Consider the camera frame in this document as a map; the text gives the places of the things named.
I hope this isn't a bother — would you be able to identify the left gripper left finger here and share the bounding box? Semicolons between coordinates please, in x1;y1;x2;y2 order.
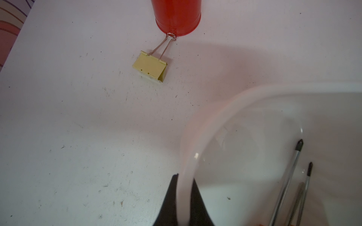
153;174;178;226

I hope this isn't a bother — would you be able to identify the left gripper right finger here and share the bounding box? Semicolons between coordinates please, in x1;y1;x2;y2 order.
190;180;214;226

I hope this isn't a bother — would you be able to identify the white plastic storage box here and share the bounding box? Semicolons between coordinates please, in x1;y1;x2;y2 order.
176;82;362;226

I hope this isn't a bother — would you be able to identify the black shaft screwdriver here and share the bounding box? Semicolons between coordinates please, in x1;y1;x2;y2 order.
284;182;305;226

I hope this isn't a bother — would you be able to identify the orange screwdriver in box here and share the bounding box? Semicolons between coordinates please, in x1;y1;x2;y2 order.
268;139;304;226

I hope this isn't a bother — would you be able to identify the small yellow block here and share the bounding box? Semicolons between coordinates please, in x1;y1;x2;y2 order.
133;33;177;83

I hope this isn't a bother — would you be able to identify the red metal cup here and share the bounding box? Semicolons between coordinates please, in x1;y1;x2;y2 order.
151;0;202;36

